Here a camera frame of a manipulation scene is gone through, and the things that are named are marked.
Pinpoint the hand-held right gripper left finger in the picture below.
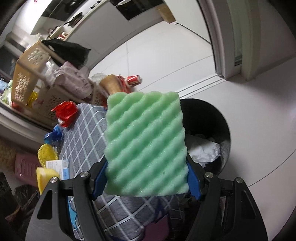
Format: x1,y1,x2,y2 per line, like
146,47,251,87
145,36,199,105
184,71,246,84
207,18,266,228
25,159,109,241

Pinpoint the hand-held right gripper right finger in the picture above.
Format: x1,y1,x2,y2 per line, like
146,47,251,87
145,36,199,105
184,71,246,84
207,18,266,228
185,154,269,241

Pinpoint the white paper towel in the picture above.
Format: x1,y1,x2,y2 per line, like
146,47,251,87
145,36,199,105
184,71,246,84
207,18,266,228
185,133,221,167

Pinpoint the green wavy sponge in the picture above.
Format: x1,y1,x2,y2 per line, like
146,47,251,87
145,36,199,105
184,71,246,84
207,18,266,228
103,91,190,198

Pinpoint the black trash bin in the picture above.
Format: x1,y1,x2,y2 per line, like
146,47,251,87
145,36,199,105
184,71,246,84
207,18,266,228
179,98,232,180

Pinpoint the white printed paper card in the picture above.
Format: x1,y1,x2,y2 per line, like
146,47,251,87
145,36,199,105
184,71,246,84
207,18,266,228
46,159,69,181

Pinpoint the yellow sponge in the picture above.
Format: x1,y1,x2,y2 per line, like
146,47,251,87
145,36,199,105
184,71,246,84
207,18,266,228
36,167,60,195

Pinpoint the yellow plastic scrubber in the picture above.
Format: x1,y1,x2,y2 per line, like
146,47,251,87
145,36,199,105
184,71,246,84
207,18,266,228
38,143,59,167

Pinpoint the blue plastic bag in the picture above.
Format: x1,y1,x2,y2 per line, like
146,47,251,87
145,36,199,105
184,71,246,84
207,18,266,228
44,125,64,145

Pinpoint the pink plastic basket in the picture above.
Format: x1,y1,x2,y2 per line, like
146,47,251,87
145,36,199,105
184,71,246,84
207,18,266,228
15,153,41,187

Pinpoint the red plastic bag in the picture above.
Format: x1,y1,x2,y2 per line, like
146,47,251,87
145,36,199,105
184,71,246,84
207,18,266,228
51,101,78,127

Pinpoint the yellow net bag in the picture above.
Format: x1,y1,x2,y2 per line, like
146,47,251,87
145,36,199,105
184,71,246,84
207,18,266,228
26,91,38,107

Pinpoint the white plastic bag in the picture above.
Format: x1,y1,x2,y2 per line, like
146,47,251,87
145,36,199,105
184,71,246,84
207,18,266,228
45,61,93,102

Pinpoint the red drink can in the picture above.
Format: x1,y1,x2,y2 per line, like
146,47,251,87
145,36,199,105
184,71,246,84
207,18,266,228
126,75,142,85

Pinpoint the beige plastic storage rack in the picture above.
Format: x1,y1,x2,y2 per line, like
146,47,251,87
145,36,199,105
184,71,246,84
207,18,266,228
10,40,109,126

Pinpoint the black hanging bag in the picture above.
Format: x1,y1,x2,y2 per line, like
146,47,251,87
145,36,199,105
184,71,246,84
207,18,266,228
42,38,92,70

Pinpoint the white kitchen cabinet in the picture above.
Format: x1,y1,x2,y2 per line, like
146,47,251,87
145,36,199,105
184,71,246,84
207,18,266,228
31,0,167,58

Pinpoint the black wok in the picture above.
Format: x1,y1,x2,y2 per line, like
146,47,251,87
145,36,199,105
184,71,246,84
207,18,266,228
67,13,85,26

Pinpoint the cardboard box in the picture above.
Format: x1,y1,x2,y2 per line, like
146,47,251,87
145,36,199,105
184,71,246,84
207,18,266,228
155,3,176,24

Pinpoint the black built-in oven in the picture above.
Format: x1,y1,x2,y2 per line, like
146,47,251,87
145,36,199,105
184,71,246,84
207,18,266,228
110,0,166,21

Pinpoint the black range hood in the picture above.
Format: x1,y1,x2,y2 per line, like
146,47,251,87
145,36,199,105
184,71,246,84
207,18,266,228
35,0,111,18

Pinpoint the white sliding door frame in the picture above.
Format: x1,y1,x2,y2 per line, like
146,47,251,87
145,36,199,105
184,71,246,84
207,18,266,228
198,0,257,81

